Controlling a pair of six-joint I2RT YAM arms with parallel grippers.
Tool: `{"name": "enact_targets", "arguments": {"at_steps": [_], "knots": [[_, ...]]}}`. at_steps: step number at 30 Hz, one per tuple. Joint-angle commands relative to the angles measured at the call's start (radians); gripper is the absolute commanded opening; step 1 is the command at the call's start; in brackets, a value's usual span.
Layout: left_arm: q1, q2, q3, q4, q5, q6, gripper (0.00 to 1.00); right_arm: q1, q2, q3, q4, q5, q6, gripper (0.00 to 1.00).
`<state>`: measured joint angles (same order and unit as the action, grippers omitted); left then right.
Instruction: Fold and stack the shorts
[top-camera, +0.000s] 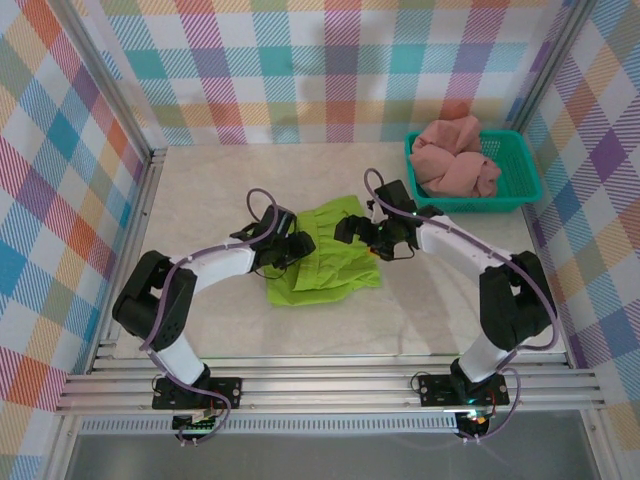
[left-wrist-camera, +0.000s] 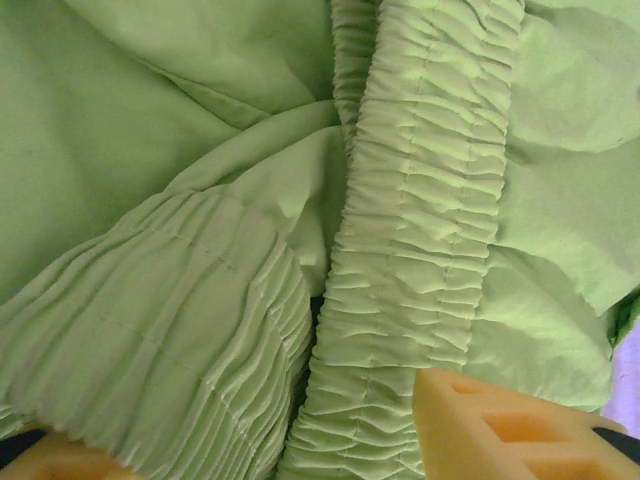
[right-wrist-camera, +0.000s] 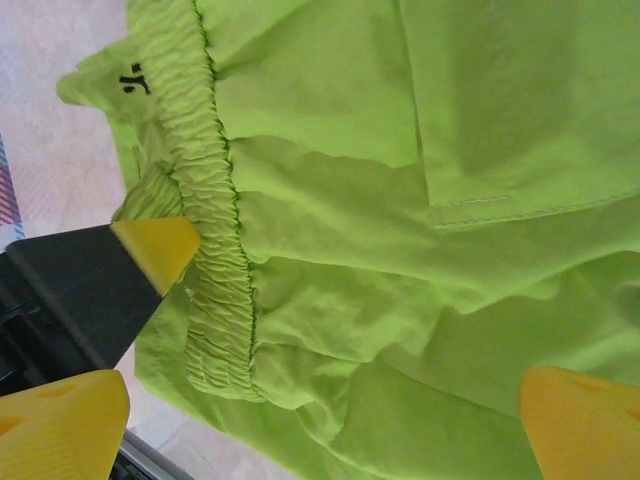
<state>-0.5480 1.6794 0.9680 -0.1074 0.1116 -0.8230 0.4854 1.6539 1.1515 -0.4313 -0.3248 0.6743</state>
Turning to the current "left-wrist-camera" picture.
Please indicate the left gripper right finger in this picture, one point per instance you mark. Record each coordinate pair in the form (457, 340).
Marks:
(475, 425)

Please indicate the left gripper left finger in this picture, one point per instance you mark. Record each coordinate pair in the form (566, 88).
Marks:
(60, 460)

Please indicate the lime green shorts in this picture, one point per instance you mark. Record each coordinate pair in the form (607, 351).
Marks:
(200, 150)

